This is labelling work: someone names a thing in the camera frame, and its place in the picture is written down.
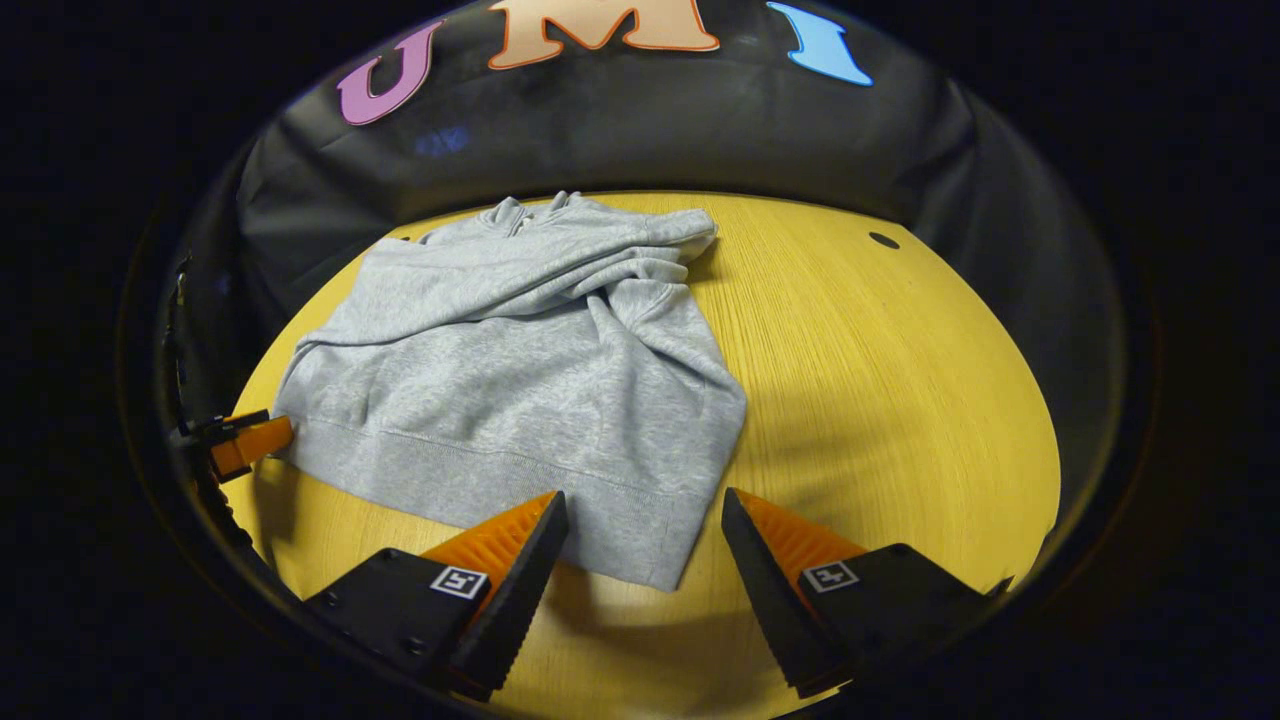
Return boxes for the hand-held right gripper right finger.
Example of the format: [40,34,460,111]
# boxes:
[722,488,1014,699]

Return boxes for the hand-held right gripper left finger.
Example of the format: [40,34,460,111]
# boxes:
[305,491,570,702]

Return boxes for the grey sweatshirt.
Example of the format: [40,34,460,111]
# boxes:
[272,192,749,593]

